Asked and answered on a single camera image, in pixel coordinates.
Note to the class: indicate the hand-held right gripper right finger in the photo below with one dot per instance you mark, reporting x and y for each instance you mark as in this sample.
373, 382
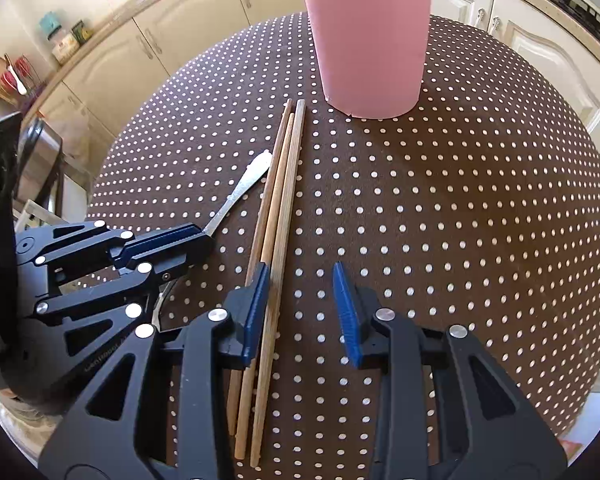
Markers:
347, 310

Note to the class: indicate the cream kitchen cabinet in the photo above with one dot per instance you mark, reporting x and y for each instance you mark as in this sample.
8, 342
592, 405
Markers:
530, 45
180, 25

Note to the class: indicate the rack with red utensils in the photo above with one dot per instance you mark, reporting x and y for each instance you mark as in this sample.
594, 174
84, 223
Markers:
15, 80

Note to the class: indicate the black stove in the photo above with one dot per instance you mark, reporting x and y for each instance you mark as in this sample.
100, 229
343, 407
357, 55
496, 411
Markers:
580, 5

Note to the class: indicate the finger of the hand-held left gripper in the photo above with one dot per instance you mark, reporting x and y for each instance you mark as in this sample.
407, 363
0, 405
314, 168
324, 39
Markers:
180, 260
170, 236

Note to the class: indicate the wooden chopstick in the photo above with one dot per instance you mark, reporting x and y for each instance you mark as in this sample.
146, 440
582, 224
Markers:
291, 185
274, 175
280, 185

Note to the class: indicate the person's leg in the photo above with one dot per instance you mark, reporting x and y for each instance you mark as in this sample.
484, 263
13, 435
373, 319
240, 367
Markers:
25, 415

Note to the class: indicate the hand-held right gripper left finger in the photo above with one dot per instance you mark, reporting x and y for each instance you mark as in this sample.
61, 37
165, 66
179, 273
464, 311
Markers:
257, 305

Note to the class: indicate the white furniture frame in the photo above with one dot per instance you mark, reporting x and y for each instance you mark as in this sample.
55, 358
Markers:
35, 215

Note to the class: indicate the brown polka dot tablecloth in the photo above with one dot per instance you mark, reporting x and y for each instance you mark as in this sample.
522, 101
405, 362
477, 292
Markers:
430, 210

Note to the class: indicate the pink cup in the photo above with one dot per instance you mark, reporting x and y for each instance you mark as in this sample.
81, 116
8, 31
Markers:
370, 35

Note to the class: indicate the stainless steel trash can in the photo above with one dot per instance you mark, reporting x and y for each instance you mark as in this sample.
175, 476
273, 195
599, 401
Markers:
42, 160

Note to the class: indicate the green box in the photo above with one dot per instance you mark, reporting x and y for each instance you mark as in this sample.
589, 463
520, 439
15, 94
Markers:
81, 32

